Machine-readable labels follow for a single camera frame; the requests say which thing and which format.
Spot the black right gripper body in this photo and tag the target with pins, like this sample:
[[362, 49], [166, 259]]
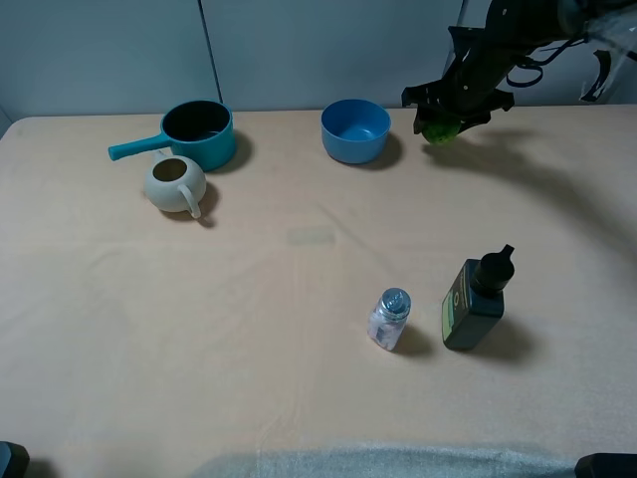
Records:
[[470, 86]]

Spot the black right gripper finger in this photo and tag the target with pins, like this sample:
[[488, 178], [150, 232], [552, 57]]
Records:
[[474, 120], [423, 120]]

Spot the green lime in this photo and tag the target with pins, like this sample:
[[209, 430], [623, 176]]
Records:
[[441, 131]]

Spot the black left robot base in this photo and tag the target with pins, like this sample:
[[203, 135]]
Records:
[[14, 460]]

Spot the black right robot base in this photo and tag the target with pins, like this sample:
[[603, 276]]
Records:
[[607, 465]]

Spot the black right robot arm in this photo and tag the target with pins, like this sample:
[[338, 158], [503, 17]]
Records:
[[518, 40]]

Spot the blue plastic bowl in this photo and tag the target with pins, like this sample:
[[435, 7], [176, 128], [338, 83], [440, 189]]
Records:
[[354, 131]]

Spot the dark green pump bottle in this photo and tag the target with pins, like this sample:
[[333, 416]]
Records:
[[475, 302]]

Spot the clear shaker with metal cap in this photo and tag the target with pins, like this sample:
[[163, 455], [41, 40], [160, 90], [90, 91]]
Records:
[[389, 317]]

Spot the beige ceramic teapot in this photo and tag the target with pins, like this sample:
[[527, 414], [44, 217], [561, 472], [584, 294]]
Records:
[[175, 184]]

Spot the grey cloth at table edge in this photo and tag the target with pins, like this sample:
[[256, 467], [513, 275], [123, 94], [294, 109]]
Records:
[[390, 460]]

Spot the teal saucepan with handle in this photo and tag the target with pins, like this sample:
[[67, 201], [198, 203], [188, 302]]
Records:
[[200, 130]]

